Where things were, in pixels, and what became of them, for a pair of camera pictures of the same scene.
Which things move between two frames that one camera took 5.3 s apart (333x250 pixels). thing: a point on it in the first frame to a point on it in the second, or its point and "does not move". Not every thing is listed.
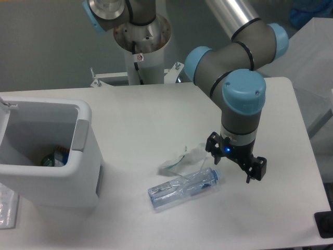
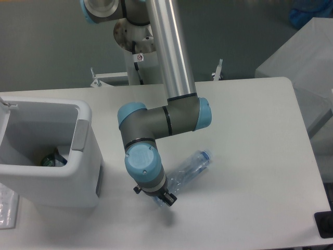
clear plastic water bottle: [193, 184] to [190, 167]
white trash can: [30, 128] does not move
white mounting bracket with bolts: [170, 75] does not move
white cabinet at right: [308, 63] does not move
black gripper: [243, 155] to [159, 194]
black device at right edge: [324, 221] does not move
